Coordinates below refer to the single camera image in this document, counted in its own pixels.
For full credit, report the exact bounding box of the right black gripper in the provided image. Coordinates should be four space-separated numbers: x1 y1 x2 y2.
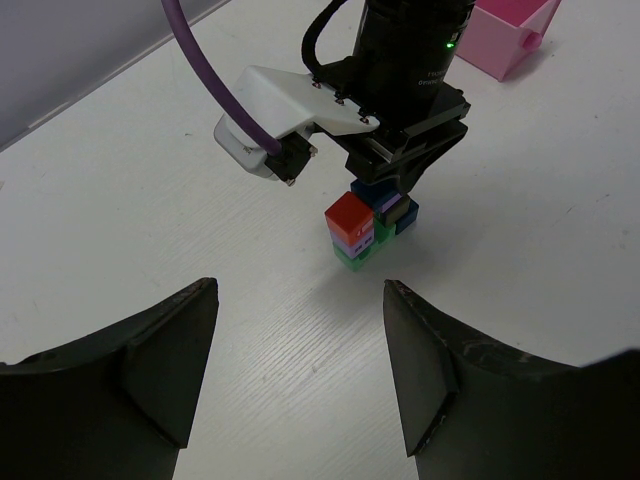
312 1 471 194

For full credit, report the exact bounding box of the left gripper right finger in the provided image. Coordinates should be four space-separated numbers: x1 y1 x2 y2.
383 280 639 479

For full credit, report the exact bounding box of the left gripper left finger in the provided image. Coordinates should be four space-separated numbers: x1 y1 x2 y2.
1 277 219 479

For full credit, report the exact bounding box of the purple cube block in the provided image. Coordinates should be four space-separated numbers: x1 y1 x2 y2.
378 194 402 213
330 228 375 259

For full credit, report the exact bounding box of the long dark blue block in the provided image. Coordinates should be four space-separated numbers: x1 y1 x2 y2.
350 180 401 213

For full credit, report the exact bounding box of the small dark blue cube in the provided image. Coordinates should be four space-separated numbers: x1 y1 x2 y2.
395 200 419 235

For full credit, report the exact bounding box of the olive grey cube block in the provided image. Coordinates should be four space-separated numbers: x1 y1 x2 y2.
380 196 411 228

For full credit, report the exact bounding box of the green ridged block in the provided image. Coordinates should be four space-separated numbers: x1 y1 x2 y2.
332 220 396 272

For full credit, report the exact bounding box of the red cube block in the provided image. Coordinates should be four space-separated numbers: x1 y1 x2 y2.
324 192 374 246

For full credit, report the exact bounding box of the pink plastic box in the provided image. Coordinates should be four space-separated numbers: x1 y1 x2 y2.
456 0 561 82

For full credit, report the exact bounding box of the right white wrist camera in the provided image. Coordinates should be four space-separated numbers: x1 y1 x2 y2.
214 66 380 184

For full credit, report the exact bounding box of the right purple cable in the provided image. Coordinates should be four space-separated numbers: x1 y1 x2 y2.
159 0 284 159

